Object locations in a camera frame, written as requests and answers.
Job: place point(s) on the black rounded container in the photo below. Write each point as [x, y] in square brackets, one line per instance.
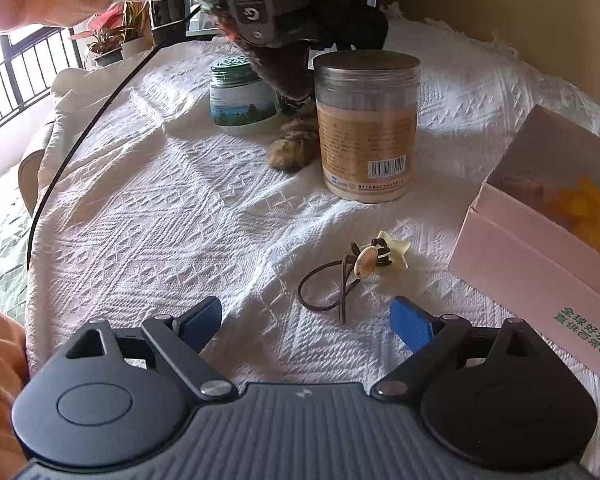
[167, 15]

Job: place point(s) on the tall clear plastic jar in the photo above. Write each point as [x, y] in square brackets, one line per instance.
[365, 135]

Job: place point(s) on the person's left hand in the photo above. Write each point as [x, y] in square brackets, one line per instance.
[287, 72]

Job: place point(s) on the red-leaf potted plant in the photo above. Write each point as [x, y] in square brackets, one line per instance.
[105, 27]

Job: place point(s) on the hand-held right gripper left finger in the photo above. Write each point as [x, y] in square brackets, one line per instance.
[202, 321]

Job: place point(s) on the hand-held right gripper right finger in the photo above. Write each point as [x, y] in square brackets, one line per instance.
[412, 329]

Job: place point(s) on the black window railing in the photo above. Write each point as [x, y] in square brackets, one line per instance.
[15, 85]

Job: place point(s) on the green lid glass jar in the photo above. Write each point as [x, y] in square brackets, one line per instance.
[240, 102]

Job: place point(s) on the white woven blanket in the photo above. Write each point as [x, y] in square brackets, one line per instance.
[180, 210]

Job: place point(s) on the pink cardboard box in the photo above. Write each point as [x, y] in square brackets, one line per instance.
[520, 265]

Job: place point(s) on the green potted plant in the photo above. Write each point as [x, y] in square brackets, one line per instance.
[136, 20]

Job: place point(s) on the yellow scrunchie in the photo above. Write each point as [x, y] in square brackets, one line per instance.
[586, 206]

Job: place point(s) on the green patterned sheet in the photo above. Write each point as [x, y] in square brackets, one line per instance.
[5, 260]

